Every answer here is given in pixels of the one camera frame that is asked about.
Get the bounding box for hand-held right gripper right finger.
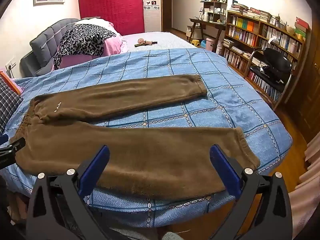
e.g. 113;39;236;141
209;144;293;240

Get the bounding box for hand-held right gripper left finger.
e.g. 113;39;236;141
26;145;110;240

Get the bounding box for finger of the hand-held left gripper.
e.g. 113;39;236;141
0;134;26;170

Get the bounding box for brown fleece pants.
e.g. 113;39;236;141
9;74;261;198

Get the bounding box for dark plaid pillow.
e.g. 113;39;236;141
0;76;24;133

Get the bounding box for pink patterned curtain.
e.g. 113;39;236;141
287;135;320;240

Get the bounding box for blue checked blanket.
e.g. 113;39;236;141
5;47;293;228

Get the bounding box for grey tufted headboard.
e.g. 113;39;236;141
20;18;80;78

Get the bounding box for brown wooden door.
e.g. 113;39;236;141
285;52;320;143

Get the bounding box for leopard print blanket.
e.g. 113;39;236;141
53;24;118;70

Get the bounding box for wooden bookshelf with books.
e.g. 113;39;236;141
221;10;307;110

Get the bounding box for pale lavender bed sheet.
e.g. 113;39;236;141
120;31;200;54

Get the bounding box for dark wooden desk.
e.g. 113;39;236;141
186;17;227;47

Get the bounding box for wardrobe with white door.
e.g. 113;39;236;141
81;0;173;33

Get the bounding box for red quilted mattress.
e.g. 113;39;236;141
78;0;145;36

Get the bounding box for stack of books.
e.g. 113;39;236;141
230;2;272;22

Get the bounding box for red and green boxes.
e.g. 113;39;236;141
295;17;308;42

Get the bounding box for small wooden desk shelf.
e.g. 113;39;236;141
199;0;228;23

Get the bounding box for black metal frame chair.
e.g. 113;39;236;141
244;47;293;112

